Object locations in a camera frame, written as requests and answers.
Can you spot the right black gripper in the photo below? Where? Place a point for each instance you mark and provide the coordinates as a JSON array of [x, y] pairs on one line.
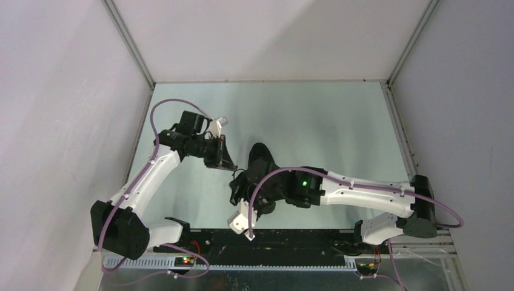
[[240, 188]]

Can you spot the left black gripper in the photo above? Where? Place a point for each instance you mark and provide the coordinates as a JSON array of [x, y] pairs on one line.
[[221, 159]]

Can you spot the black shoe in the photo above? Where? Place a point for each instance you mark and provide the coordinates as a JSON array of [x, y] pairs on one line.
[[260, 163]]

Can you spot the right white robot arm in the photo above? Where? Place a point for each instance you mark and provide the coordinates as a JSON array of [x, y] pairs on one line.
[[407, 208]]

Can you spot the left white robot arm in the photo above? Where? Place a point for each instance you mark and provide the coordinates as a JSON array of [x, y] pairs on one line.
[[118, 224]]

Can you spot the left circuit board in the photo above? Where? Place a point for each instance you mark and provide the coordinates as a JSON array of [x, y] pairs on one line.
[[184, 261]]

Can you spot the circuit board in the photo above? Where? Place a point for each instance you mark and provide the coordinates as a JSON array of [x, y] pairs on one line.
[[184, 261], [366, 270]]

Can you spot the right circuit board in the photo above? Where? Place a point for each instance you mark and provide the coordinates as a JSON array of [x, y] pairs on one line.
[[366, 270]]

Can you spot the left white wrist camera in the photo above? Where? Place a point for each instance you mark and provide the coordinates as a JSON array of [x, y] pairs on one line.
[[216, 125]]

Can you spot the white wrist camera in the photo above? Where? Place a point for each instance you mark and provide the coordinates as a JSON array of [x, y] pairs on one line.
[[216, 125], [244, 217]]

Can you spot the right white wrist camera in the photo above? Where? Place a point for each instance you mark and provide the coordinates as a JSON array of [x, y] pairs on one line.
[[244, 217]]

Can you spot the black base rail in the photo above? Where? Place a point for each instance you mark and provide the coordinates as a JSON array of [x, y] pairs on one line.
[[273, 247]]

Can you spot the grey slotted cable duct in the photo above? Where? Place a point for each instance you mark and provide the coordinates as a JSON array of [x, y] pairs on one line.
[[166, 262]]

